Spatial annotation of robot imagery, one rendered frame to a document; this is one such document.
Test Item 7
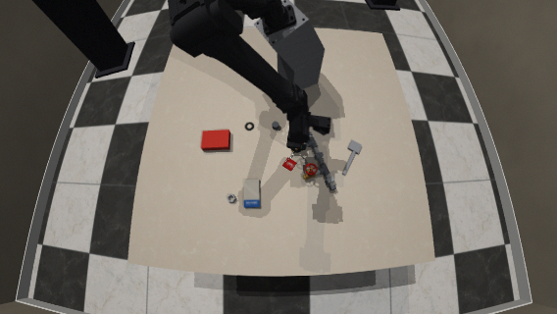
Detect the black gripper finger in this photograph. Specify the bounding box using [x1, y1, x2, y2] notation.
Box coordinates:
[286, 143, 307, 153]

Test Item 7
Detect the red flat block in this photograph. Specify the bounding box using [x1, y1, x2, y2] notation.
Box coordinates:
[201, 130, 230, 151]

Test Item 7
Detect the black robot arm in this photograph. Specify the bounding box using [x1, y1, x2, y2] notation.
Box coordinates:
[168, 0, 331, 143]

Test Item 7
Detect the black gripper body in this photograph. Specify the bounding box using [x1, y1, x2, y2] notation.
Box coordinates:
[286, 131, 300, 148]

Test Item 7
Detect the red number tag with silver chain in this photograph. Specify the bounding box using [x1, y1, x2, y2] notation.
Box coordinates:
[283, 152, 296, 171]

